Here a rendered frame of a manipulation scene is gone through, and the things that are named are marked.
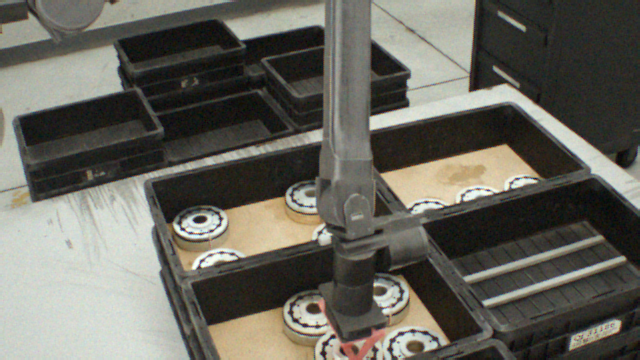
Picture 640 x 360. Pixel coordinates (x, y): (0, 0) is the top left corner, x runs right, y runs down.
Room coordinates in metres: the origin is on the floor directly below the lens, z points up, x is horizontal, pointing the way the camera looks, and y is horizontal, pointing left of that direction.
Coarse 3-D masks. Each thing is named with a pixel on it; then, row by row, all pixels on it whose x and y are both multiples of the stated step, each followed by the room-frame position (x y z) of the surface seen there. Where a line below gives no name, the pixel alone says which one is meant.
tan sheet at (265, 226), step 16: (240, 208) 1.32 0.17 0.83; (256, 208) 1.32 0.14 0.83; (272, 208) 1.32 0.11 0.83; (240, 224) 1.27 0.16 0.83; (256, 224) 1.27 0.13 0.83; (272, 224) 1.27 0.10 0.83; (288, 224) 1.27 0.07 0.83; (304, 224) 1.27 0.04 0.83; (320, 224) 1.27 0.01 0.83; (240, 240) 1.22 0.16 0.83; (256, 240) 1.22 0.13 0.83; (272, 240) 1.22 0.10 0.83; (288, 240) 1.22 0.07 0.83; (304, 240) 1.22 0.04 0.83; (192, 256) 1.18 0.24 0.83
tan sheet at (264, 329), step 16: (416, 304) 1.04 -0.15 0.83; (240, 320) 1.01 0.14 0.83; (256, 320) 1.01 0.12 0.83; (272, 320) 1.01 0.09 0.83; (416, 320) 1.00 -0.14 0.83; (432, 320) 1.00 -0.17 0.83; (224, 336) 0.97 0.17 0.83; (240, 336) 0.97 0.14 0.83; (256, 336) 0.97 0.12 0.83; (272, 336) 0.97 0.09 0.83; (384, 336) 0.97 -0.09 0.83; (224, 352) 0.93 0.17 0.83; (240, 352) 0.93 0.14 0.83; (256, 352) 0.93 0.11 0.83; (272, 352) 0.93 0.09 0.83; (288, 352) 0.93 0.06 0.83; (304, 352) 0.93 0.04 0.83
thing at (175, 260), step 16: (320, 144) 1.39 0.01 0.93; (240, 160) 1.34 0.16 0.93; (256, 160) 1.34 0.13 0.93; (160, 176) 1.29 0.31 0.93; (176, 176) 1.29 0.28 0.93; (144, 192) 1.25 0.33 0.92; (384, 192) 1.23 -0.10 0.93; (160, 208) 1.19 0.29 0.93; (160, 224) 1.14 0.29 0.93; (176, 256) 1.05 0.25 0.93; (256, 256) 1.05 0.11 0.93; (176, 272) 1.01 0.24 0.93; (192, 272) 1.01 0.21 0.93
